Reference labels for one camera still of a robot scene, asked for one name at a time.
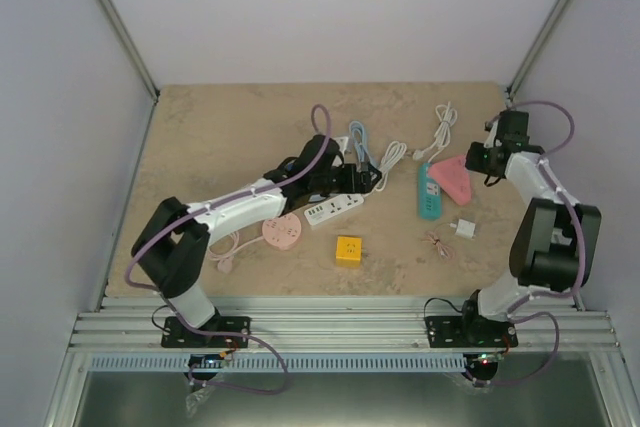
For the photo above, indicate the yellow cube socket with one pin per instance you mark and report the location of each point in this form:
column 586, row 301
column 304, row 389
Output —
column 349, row 251

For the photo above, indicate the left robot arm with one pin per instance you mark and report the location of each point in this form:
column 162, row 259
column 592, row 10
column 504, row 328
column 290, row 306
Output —
column 172, row 246

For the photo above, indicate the pink round power strip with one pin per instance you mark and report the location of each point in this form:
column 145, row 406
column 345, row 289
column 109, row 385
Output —
column 283, row 232

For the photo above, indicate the blue slotted cable duct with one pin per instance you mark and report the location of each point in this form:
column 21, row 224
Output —
column 293, row 363

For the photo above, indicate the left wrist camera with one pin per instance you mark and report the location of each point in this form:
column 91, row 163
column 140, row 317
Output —
column 343, row 143

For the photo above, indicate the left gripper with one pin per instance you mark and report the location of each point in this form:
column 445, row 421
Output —
column 363, row 185

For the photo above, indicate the aluminium rail frame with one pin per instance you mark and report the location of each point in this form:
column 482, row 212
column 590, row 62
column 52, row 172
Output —
column 119, row 334

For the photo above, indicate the pink triangular power strip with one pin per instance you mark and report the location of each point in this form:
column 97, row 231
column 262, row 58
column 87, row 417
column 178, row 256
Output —
column 453, row 178

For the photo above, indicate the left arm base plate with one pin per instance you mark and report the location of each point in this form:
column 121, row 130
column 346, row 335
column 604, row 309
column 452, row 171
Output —
column 222, row 332

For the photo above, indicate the white power strip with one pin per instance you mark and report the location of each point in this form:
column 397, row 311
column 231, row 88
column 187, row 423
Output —
column 331, row 208

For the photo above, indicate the teal power strip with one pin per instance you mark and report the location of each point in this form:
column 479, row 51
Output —
column 429, row 195

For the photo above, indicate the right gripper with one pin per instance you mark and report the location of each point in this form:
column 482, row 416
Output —
column 473, row 161

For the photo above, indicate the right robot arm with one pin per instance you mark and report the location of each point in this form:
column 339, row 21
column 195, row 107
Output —
column 554, row 246

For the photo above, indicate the white charger with cable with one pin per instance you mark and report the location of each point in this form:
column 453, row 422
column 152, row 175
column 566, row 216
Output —
column 463, row 228

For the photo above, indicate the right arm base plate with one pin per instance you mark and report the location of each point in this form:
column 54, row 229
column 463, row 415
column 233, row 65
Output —
column 455, row 331

